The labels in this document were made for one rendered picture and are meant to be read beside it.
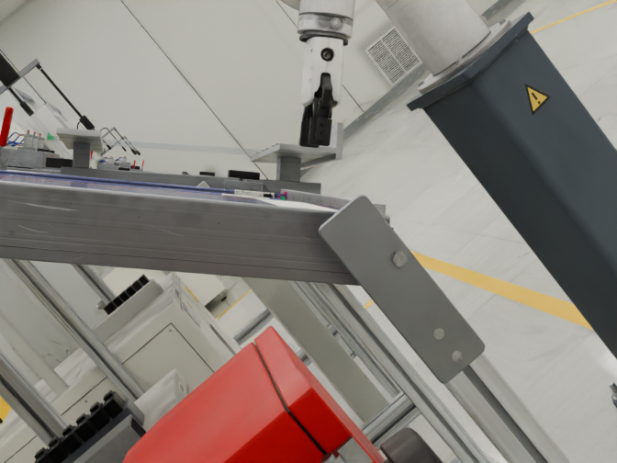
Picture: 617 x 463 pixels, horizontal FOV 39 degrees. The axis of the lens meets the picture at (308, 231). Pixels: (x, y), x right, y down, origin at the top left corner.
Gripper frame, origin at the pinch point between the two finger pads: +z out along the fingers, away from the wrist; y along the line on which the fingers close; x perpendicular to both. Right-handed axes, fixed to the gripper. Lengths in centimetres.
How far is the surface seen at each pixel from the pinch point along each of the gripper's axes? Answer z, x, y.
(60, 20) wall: -128, 139, 749
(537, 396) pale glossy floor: 48, -61, 43
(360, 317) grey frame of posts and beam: 28.4, -12.4, 10.4
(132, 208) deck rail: 10, 24, -60
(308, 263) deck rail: 14, 9, -60
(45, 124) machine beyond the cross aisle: -16, 103, 451
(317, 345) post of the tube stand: 37.2, -9.0, 29.5
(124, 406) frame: 40.8, 24.9, -7.9
